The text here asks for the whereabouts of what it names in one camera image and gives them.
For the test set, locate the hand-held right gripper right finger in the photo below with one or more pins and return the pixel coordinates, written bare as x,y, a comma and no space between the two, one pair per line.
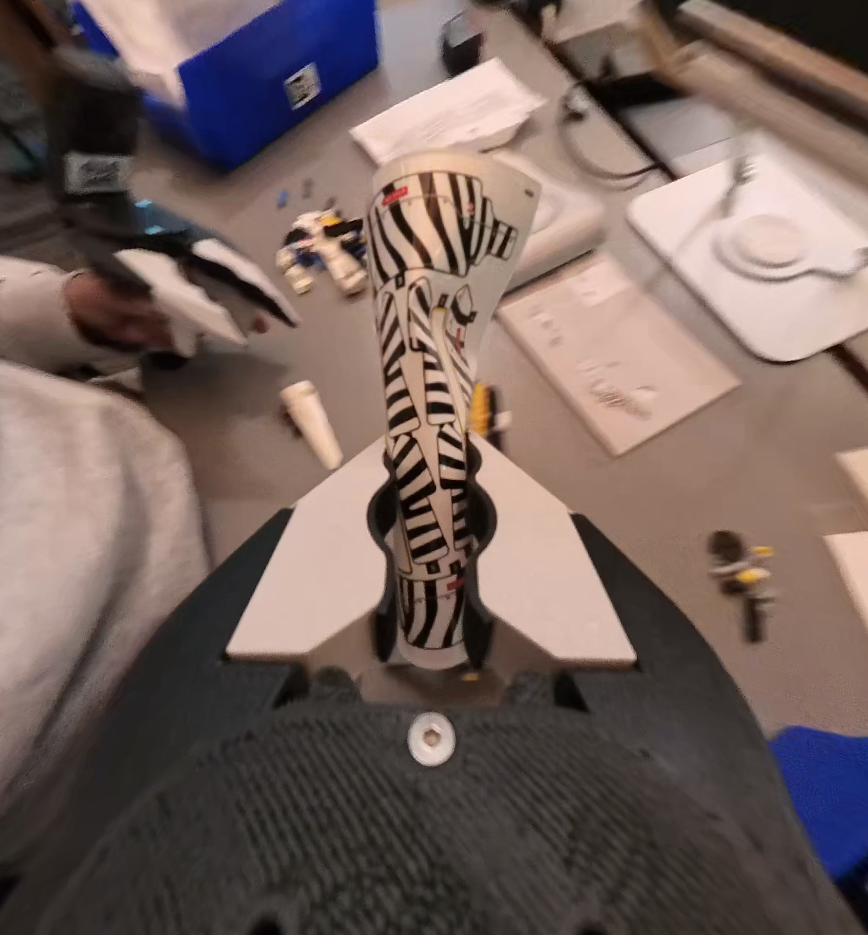
558,584

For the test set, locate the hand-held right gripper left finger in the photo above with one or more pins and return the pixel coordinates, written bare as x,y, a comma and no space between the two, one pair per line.
310,577

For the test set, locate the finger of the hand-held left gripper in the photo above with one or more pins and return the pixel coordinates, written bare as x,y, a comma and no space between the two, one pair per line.
178,299
226,259

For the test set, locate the white lego wing panel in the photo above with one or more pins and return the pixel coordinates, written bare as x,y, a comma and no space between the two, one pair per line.
313,424

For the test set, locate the zebra sticker sheet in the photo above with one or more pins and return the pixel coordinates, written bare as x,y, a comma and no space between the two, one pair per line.
419,292

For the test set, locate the person's left forearm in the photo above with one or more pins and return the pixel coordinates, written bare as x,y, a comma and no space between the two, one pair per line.
17,307

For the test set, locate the pile of lego pieces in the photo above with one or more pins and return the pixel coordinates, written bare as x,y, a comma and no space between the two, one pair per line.
324,252

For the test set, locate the small black lego assembly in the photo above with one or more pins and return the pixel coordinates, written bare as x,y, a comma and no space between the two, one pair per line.
741,577

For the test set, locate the yellow lego plane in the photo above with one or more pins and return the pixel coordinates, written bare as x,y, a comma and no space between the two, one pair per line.
486,409

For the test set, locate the person's left hand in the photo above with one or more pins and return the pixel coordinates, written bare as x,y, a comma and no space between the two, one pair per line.
112,314

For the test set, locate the blue storage bin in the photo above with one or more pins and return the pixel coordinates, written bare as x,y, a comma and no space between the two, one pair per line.
258,95
836,796

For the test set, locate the open instruction booklet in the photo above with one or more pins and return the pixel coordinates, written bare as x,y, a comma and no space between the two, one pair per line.
624,350

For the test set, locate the white folded paper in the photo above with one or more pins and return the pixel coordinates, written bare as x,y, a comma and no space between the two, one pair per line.
448,113

